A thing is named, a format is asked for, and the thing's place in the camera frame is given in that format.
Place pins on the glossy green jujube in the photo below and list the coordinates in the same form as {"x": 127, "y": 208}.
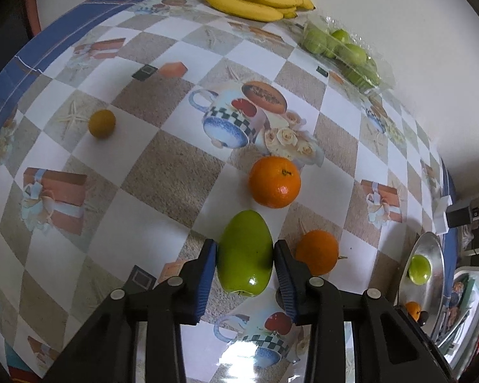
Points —
{"x": 419, "y": 269}
{"x": 245, "y": 255}

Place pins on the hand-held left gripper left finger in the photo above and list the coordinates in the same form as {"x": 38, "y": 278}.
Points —
{"x": 206, "y": 283}

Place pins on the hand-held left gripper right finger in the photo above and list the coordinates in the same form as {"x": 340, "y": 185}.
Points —
{"x": 285, "y": 283}

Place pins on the clear plastic clamshell box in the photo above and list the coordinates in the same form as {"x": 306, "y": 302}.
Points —
{"x": 385, "y": 79}

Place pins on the black power adapter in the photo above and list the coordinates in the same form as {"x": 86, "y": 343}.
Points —
{"x": 457, "y": 213}

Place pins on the pile of packed green jujubes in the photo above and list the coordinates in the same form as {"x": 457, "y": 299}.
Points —
{"x": 355, "y": 54}

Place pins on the large stainless steel bowl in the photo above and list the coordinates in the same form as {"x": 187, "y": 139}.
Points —
{"x": 433, "y": 247}

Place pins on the small orange mandarin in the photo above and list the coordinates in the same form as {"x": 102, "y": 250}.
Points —
{"x": 413, "y": 310}

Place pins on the small yellow-brown round fruit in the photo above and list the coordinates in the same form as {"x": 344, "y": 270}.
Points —
{"x": 101, "y": 123}

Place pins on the checkered printed tablecloth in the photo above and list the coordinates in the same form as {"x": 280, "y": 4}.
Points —
{"x": 163, "y": 175}

